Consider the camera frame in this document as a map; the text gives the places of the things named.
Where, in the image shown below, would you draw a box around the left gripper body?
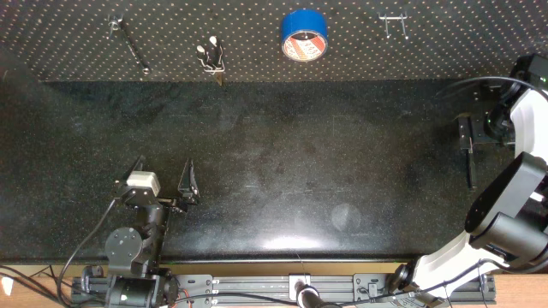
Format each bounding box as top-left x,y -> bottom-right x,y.
114,182 -> 189,214

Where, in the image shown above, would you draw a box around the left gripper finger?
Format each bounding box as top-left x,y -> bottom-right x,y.
123,155 -> 147,180
176,158 -> 201,205

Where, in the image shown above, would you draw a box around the wrench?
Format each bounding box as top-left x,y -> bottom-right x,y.
111,16 -> 151,77

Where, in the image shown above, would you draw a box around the black and white pliers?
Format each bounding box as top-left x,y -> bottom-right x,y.
194,35 -> 228,87

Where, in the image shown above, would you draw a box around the roll of blue tape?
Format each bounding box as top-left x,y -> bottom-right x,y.
279,9 -> 330,63

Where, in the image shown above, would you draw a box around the hammer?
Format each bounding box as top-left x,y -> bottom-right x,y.
465,147 -> 478,191

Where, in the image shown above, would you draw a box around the black pegboard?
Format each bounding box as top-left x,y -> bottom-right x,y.
0,0 -> 548,84

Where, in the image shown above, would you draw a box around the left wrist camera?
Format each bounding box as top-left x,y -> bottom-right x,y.
126,170 -> 162,196

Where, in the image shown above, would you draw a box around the mounting rail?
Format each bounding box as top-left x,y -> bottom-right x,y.
70,272 -> 497,308

